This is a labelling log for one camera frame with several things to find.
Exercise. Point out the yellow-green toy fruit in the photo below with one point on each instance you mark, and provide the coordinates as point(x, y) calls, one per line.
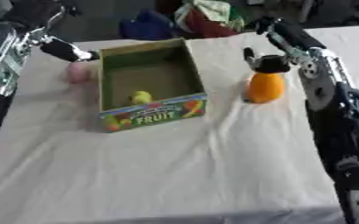
point(141, 97)

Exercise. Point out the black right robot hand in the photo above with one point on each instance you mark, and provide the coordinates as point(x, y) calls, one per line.
point(272, 64)

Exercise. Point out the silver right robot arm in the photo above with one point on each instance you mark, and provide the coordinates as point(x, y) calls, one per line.
point(341, 122)

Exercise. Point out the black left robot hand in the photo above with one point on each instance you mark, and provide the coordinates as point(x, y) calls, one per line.
point(60, 48)

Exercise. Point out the cardboard box with green inside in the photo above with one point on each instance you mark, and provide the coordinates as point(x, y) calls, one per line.
point(152, 115)

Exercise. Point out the pink toy fruit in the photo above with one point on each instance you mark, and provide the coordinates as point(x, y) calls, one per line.
point(78, 73)

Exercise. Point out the blue bag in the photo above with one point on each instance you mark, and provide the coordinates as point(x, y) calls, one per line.
point(147, 26)

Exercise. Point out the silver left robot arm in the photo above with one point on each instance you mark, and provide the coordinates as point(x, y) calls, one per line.
point(4, 58)

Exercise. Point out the orange toy fruit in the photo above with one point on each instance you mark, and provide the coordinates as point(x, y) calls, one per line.
point(265, 89)

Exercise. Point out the red and green bag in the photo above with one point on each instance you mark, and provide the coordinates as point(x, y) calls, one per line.
point(210, 20)

